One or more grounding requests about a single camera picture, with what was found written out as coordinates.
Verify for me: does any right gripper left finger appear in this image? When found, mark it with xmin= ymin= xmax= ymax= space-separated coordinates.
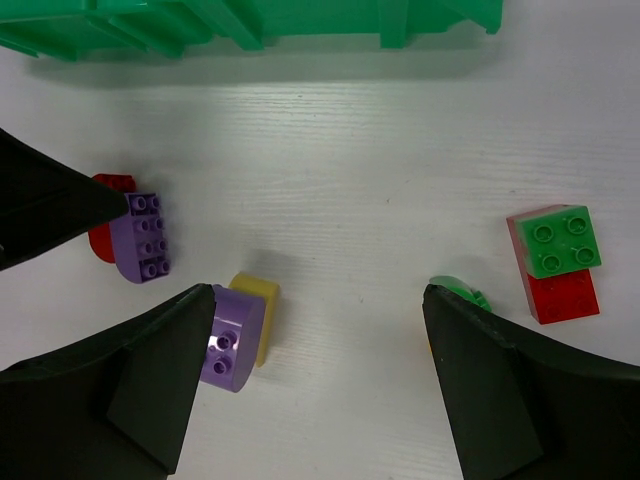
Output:
xmin=1 ymin=284 xmax=216 ymax=479

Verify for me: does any pale yellow lego brick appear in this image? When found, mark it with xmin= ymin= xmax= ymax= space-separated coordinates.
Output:
xmin=229 ymin=272 xmax=280 ymax=368

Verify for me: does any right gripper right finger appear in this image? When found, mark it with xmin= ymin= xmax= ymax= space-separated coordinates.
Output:
xmin=423 ymin=284 xmax=639 ymax=479

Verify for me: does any dark green lego piece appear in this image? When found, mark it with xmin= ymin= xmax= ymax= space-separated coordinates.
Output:
xmin=429 ymin=275 xmax=492 ymax=312

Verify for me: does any red arch lego brick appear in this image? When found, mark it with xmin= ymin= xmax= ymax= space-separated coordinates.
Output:
xmin=88 ymin=173 xmax=137 ymax=264

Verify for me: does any purple half-round lego brick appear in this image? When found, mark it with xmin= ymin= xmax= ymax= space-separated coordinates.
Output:
xmin=109 ymin=192 xmax=171 ymax=284

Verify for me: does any red square lego brick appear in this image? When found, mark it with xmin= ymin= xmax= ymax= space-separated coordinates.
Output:
xmin=506 ymin=216 xmax=600 ymax=325

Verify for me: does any green square lego brick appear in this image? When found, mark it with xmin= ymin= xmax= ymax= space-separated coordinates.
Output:
xmin=509 ymin=204 xmax=602 ymax=279

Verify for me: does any purple flower lego brick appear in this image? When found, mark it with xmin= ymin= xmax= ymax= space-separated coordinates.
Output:
xmin=200 ymin=285 xmax=263 ymax=393

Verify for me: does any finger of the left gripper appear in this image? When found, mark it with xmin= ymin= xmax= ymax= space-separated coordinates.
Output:
xmin=0 ymin=131 xmax=128 ymax=270

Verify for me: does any green four-compartment bin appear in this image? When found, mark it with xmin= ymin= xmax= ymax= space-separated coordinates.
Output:
xmin=1 ymin=0 xmax=503 ymax=62

